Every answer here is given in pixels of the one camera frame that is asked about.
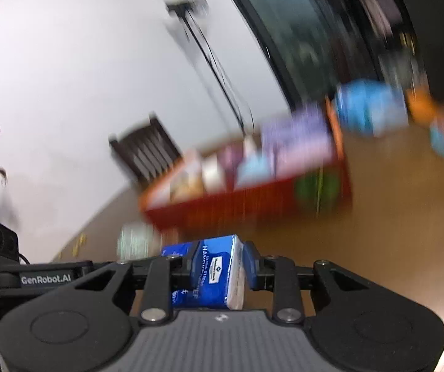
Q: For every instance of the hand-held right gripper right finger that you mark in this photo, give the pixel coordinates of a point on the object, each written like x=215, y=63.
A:
x=254, y=275

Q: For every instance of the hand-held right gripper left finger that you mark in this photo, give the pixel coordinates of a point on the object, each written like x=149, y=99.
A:
x=160, y=279

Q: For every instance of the blue tissue pack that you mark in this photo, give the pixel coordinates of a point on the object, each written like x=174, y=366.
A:
x=214, y=271

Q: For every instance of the red cardboard box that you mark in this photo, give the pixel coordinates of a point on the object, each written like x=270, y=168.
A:
x=253, y=205

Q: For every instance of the iridescent white pouch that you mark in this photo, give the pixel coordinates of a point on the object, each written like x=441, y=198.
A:
x=136, y=240

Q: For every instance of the yellow crumbs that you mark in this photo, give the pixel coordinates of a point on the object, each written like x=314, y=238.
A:
x=74, y=244

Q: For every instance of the dark wooden chair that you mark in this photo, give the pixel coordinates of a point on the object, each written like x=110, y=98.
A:
x=148, y=151

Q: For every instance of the folded purple towel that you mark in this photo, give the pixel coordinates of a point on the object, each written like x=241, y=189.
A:
x=297, y=124

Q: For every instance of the large blue tissue package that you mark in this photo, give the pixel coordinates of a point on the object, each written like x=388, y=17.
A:
x=369, y=106

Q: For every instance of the studio light on stand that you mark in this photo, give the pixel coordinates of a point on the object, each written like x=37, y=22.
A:
x=206, y=54

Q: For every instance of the orange packet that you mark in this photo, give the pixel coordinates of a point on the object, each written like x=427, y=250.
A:
x=421, y=106

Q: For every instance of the glass sliding door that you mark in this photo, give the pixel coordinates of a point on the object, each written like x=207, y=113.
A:
x=291, y=38

